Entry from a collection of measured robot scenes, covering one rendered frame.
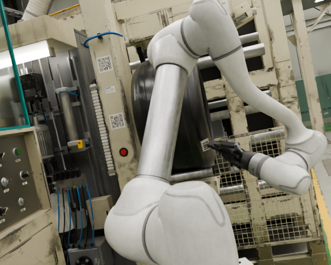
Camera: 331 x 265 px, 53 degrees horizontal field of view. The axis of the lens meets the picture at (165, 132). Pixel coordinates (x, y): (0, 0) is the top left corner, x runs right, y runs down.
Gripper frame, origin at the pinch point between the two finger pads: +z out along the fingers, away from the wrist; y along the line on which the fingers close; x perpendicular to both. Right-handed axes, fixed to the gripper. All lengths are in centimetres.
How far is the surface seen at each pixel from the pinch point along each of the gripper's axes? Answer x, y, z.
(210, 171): -1.3, 16.5, 6.1
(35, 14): -9, -56, 127
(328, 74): 766, 420, 375
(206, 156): -0.5, 8.7, 7.4
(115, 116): -16, -9, 52
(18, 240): -81, -2, 23
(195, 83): 9.5, -22.0, 15.1
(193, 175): -7.7, 16.9, 11.4
